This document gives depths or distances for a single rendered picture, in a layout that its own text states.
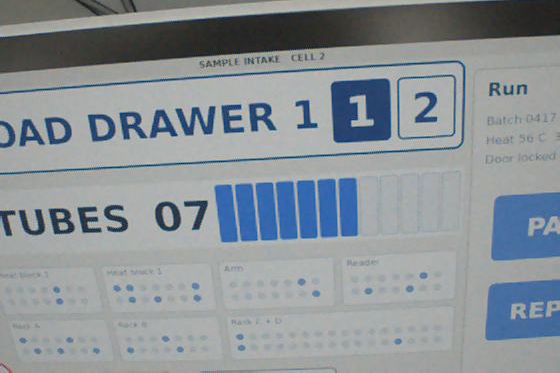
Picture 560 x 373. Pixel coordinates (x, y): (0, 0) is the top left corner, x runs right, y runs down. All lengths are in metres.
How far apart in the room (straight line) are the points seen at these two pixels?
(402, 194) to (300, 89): 0.09
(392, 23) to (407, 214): 0.11
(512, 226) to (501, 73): 0.09
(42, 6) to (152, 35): 1.89
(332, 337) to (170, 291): 0.11
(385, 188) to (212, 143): 0.10
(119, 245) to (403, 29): 0.21
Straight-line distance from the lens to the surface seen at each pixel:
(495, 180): 0.37
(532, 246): 0.40
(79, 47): 0.36
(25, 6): 2.26
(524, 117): 0.37
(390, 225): 0.37
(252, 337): 0.41
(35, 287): 0.43
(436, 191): 0.37
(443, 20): 0.34
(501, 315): 0.42
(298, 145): 0.35
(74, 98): 0.37
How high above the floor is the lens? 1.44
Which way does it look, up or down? 60 degrees down
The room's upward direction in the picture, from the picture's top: 10 degrees counter-clockwise
